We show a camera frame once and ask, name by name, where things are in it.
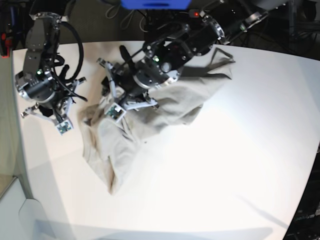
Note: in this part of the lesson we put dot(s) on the black power strip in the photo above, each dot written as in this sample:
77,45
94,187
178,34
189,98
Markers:
196,13

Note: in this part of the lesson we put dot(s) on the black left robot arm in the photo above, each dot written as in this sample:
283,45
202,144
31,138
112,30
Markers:
173,43

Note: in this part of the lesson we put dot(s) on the beige t-shirt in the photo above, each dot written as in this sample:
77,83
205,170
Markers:
110,148

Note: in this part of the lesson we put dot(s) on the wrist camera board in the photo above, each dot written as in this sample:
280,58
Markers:
114,112
64,126

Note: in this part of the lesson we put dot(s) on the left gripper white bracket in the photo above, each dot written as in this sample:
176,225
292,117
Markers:
123,90

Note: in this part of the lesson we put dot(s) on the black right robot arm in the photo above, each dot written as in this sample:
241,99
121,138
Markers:
43,76

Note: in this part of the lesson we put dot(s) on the red black tool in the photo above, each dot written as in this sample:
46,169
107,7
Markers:
5,44

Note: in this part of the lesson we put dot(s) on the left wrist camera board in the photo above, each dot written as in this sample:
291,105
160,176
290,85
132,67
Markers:
114,112

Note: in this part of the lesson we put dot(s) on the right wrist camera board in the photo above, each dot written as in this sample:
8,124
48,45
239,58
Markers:
64,126

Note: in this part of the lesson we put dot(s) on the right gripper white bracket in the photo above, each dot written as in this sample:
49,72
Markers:
52,101

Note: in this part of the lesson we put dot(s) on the blue plastic box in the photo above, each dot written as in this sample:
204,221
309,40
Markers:
155,4

